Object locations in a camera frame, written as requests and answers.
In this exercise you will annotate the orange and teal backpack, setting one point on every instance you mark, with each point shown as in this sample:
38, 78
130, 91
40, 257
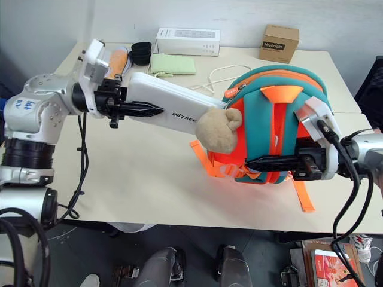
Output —
263, 119

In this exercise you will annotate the dark rounded shape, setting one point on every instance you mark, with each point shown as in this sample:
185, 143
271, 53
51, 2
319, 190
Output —
233, 266
163, 266

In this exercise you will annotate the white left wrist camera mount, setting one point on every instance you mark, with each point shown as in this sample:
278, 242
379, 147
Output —
93, 59

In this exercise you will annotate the black chair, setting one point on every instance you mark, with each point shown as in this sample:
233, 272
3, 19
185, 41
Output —
372, 89

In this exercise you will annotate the green fabric pouch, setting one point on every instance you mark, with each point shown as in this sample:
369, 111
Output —
173, 64

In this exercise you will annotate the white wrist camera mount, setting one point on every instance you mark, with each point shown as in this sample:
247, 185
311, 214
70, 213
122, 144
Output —
320, 109
93, 59

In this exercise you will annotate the white keyboard packaging box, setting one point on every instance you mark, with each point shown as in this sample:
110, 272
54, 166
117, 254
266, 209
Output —
188, 42

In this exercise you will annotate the long white box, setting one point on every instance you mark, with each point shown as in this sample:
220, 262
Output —
167, 98

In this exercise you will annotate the cardboard box of books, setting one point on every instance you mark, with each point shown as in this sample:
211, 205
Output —
306, 263

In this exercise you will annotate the beige plush bear charm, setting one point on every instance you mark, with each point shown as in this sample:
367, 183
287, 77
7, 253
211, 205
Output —
215, 131

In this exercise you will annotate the white paper sheet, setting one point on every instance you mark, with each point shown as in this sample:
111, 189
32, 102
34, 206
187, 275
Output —
134, 227

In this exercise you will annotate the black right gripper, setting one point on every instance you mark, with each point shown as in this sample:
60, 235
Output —
311, 164

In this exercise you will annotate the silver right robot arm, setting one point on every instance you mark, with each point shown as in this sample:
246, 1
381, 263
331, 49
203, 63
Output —
368, 149

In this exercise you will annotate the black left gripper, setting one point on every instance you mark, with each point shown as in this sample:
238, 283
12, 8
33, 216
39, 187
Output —
111, 95

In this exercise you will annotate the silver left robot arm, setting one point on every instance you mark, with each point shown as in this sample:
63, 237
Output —
39, 113

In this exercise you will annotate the brown cardboard box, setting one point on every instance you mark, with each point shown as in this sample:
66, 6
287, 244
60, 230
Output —
278, 45

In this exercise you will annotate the black round cups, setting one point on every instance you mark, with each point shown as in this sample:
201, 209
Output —
141, 53

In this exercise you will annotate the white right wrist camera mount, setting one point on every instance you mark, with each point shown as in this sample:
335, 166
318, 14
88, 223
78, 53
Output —
320, 109

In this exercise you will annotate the red book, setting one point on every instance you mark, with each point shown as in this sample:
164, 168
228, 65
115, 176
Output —
329, 269

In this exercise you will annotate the orange bottle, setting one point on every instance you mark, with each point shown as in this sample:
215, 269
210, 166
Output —
118, 62

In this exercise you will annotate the white sneaker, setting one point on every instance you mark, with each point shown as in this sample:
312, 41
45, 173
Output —
362, 248

